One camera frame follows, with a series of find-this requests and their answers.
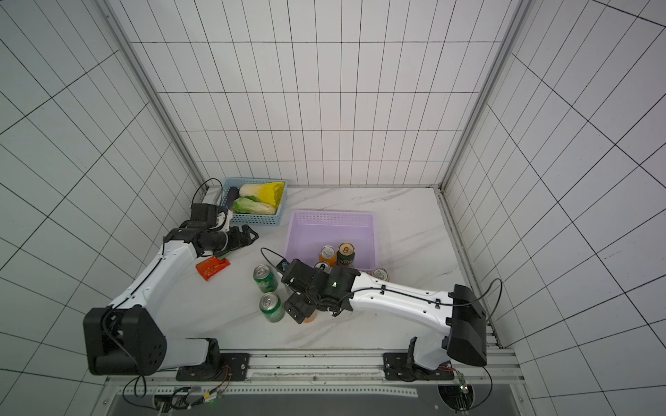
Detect green sprite can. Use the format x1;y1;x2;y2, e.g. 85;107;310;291
253;265;279;293
259;292;284;323

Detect green brown can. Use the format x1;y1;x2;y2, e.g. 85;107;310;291
336;243;356;267

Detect orange fanta can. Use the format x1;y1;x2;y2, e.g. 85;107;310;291
318;245;338;267
303;310;318;323
372;268;390;282

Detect purple plastic basket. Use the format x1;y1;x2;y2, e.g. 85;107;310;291
284;210;379;272

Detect silver slim can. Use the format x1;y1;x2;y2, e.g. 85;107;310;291
314;261;331;273

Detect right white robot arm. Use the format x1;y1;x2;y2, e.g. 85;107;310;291
277;259;488;371

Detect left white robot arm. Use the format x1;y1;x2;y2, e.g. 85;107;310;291
83;223;259;380

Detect blue plastic basket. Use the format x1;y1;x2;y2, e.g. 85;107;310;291
205;178;287;226

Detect red snack packet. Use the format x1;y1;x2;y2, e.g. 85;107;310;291
195;257;231;281

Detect green lettuce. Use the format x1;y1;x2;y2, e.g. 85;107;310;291
233;196;277;216

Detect dark purple eggplant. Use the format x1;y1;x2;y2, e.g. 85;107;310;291
225;187;240;211

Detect yellow napa cabbage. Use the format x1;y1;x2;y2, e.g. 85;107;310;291
239;181;286;207

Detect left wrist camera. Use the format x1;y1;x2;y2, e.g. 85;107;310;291
188;203;232;232

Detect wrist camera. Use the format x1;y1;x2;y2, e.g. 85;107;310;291
188;203;232;232
276;260;291;277

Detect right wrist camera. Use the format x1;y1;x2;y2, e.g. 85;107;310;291
276;260;291;277

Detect aluminium mounting rail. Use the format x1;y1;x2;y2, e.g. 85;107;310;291
102;348;526;402

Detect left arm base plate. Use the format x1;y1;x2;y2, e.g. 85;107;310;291
176;353;251;382

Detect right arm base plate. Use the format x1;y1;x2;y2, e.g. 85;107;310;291
383;352;454;382

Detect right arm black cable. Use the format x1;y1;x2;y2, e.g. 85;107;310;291
259;247;504;412

